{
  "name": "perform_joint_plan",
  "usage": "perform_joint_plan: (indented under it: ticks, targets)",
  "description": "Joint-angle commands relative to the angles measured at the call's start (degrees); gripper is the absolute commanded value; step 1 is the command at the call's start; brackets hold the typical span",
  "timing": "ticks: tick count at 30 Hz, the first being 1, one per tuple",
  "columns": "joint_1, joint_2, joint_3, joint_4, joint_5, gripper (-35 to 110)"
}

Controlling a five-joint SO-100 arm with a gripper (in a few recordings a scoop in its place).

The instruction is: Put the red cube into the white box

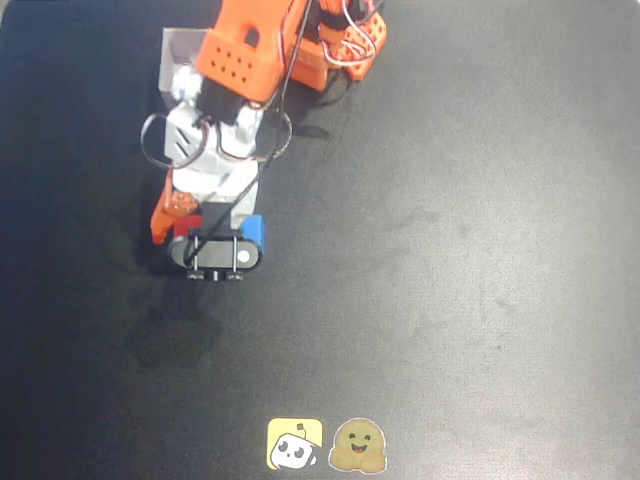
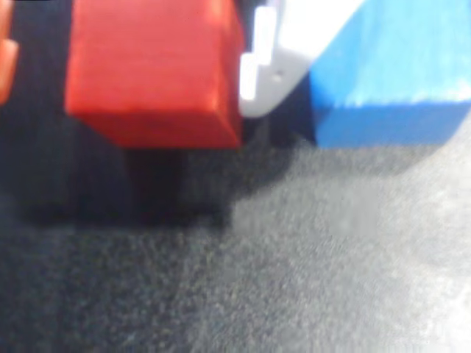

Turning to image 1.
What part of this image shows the white cable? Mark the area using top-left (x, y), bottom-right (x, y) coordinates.
top-left (319, 0), bottom-right (384, 67)

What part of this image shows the black table mat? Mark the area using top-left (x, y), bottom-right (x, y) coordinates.
top-left (0, 0), bottom-right (640, 480)

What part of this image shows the black oval webcam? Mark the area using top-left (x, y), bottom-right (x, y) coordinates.
top-left (167, 232), bottom-right (264, 282)

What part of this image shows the blue cube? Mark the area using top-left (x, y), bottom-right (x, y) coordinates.
top-left (239, 213), bottom-right (267, 262)

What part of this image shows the white cardboard box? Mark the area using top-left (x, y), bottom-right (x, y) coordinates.
top-left (159, 27), bottom-right (216, 109)

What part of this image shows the hugging face sticker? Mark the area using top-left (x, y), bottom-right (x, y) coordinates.
top-left (327, 417), bottom-right (389, 474)

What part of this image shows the red cube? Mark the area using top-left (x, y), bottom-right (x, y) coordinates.
top-left (172, 214), bottom-right (205, 240)

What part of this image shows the yellow robot sticker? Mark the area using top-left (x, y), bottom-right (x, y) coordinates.
top-left (266, 417), bottom-right (324, 471)

